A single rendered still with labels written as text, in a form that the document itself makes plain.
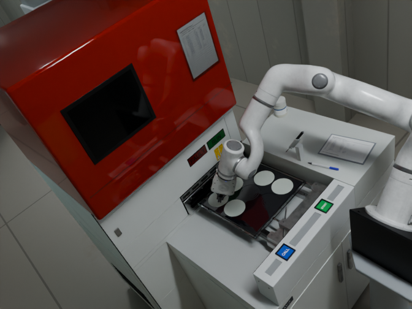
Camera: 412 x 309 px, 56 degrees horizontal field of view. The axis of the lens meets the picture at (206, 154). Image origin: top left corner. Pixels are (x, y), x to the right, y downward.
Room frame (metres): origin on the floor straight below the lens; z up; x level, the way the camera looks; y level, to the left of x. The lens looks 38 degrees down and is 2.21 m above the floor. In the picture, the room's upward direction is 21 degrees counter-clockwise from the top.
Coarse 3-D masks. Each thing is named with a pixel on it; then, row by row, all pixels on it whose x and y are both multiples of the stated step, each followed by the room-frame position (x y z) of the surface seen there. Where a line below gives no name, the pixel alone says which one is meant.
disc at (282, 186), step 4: (276, 180) 1.27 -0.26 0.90; (280, 180) 1.26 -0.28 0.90; (284, 180) 1.25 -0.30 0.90; (288, 180) 1.25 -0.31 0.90; (272, 184) 1.26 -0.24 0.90; (276, 184) 1.25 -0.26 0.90; (280, 184) 1.24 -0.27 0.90; (284, 184) 1.23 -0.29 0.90; (288, 184) 1.22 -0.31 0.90; (292, 184) 1.21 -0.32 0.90; (272, 188) 1.23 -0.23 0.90; (276, 188) 1.23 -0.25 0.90; (280, 188) 1.22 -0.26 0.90; (284, 188) 1.21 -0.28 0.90; (288, 188) 1.20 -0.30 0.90; (276, 192) 1.20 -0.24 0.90; (280, 192) 1.20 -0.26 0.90; (284, 192) 1.19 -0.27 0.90; (288, 192) 1.18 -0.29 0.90
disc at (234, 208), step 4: (232, 200) 1.25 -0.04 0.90; (236, 200) 1.24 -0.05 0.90; (240, 200) 1.23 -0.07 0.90; (228, 204) 1.24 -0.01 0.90; (232, 204) 1.23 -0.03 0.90; (236, 204) 1.22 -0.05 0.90; (240, 204) 1.21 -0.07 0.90; (244, 204) 1.20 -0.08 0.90; (224, 208) 1.22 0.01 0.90; (228, 208) 1.22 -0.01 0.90; (232, 208) 1.21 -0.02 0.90; (236, 208) 1.20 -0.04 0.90; (240, 208) 1.19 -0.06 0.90; (244, 208) 1.18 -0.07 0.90; (228, 212) 1.19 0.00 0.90; (232, 212) 1.18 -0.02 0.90; (236, 212) 1.18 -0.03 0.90; (240, 212) 1.17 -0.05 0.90
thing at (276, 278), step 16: (336, 192) 1.03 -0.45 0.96; (352, 192) 1.01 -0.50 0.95; (336, 208) 0.95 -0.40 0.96; (352, 208) 1.01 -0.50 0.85; (304, 224) 0.94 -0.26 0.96; (320, 224) 0.91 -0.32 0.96; (336, 224) 0.94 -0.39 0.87; (288, 240) 0.89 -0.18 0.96; (304, 240) 0.87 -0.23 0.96; (320, 240) 0.89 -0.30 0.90; (272, 256) 0.85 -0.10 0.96; (304, 256) 0.83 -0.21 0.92; (256, 272) 0.81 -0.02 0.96; (272, 272) 0.79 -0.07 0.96; (288, 272) 0.78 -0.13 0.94; (304, 272) 0.82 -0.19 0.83; (272, 288) 0.74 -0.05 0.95; (288, 288) 0.77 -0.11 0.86
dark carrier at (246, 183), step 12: (264, 168) 1.38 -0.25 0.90; (252, 180) 1.33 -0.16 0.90; (240, 192) 1.29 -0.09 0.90; (252, 192) 1.26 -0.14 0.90; (264, 192) 1.23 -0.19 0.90; (204, 204) 1.30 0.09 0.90; (252, 204) 1.19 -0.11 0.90; (264, 204) 1.16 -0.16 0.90; (276, 204) 1.14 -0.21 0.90; (228, 216) 1.17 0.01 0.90; (240, 216) 1.14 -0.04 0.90; (252, 216) 1.12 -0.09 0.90; (264, 216) 1.09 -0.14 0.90; (252, 228) 1.06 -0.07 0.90
